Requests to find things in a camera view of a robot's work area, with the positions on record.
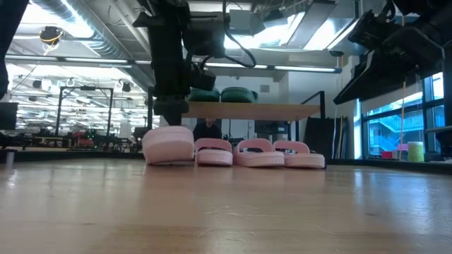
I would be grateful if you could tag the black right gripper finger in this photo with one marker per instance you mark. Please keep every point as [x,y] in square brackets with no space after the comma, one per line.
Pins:
[381,83]

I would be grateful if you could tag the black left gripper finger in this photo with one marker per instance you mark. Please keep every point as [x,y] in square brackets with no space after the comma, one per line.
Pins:
[172,107]

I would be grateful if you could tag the pink rubber slide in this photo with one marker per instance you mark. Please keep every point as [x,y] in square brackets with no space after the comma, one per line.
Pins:
[213,157]
[167,146]
[259,158]
[303,160]

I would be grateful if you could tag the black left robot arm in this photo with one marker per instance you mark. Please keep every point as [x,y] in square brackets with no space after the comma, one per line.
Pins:
[10,42]

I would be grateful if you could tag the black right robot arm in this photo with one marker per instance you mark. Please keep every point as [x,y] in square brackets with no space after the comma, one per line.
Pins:
[431,14]

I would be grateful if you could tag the wooden shelf with black legs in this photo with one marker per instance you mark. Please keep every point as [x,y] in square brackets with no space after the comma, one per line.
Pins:
[254,111]

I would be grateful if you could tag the person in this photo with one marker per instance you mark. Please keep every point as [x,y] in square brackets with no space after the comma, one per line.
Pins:
[206,131]

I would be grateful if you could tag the small red box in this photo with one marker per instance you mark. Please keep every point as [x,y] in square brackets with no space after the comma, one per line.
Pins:
[387,155]

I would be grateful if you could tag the black leaning panel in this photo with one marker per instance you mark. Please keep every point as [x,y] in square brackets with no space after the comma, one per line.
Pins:
[332,137]

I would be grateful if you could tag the green bottle by window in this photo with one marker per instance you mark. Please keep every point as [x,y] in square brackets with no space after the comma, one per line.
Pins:
[416,151]

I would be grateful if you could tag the black monitor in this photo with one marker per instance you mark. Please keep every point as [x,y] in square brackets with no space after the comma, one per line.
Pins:
[8,116]

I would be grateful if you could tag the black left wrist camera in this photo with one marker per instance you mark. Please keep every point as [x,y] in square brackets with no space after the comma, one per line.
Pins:
[205,35]

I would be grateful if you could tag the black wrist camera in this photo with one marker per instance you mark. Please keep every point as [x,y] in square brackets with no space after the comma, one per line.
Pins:
[367,30]
[205,35]

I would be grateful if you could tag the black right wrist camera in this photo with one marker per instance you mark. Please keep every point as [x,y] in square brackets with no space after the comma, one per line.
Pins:
[367,30]

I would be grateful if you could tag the silver ceiling duct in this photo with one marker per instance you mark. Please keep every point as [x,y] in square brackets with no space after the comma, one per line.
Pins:
[116,53]

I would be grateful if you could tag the long ceiling light rail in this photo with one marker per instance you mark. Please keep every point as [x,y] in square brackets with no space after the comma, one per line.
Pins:
[300,68]

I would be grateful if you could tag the black background station frame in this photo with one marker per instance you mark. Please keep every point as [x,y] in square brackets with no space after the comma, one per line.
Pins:
[87,88]

